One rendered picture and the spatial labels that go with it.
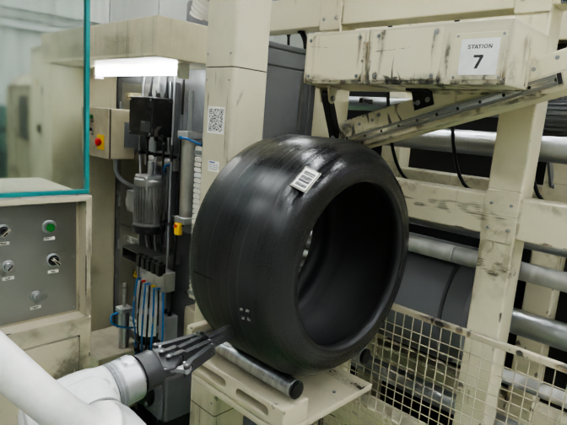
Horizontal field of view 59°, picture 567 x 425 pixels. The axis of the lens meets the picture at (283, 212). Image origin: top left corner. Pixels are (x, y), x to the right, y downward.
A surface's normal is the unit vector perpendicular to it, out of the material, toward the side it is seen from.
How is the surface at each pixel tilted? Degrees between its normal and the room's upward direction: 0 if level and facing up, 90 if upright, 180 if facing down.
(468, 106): 90
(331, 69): 90
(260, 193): 54
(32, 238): 90
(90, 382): 13
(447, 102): 90
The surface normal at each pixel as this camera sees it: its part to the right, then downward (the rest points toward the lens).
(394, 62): -0.70, 0.07
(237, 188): -0.52, -0.51
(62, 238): 0.71, 0.18
